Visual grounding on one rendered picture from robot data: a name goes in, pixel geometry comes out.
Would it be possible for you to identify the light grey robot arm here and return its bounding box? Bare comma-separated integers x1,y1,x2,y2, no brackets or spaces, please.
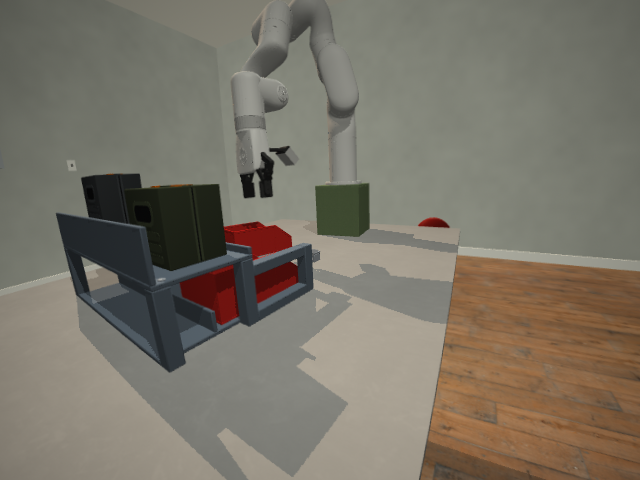
231,0,361,185

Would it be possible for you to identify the grey metal shelf rack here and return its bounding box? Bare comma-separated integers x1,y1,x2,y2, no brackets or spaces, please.
56,212,320,373

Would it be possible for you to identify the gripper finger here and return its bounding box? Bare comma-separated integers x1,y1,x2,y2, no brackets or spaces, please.
240,173,255,198
256,152,274,198

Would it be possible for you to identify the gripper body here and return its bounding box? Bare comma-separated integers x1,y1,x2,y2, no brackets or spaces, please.
236,128,270,175

